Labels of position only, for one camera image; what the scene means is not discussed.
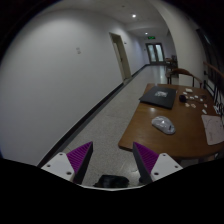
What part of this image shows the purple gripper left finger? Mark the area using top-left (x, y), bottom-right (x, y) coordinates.
top-left (42, 142), bottom-right (93, 184)

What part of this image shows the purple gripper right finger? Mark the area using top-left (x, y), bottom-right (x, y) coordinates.
top-left (133, 142), bottom-right (182, 185)

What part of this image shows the white computer mouse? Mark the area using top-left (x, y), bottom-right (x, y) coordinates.
top-left (151, 116), bottom-right (176, 135)

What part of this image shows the white paper sheet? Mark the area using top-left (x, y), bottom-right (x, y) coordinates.
top-left (201, 115), bottom-right (224, 145)

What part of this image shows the small black round object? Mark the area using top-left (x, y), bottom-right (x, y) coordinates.
top-left (179, 95), bottom-right (187, 103)

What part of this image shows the brown wooden table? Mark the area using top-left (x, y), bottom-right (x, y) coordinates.
top-left (118, 82), bottom-right (224, 160)

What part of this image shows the wooden chair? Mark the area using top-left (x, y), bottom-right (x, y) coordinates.
top-left (165, 67), bottom-right (203, 89)

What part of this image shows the double glass exit door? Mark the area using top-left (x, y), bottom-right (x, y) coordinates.
top-left (146, 43), bottom-right (165, 65)

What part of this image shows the beige side door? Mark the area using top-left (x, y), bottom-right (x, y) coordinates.
top-left (110, 33), bottom-right (131, 80)

